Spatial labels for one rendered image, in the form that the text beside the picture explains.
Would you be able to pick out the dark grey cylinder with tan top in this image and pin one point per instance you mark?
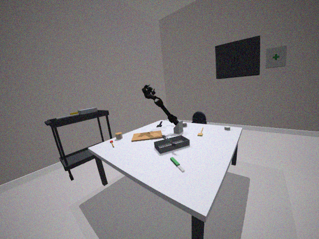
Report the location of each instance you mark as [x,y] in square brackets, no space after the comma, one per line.
[119,135]

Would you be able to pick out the light brown wooden board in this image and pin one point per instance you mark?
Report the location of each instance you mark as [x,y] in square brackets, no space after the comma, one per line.
[147,136]

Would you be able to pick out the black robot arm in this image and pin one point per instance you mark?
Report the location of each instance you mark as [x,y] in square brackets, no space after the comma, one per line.
[159,103]

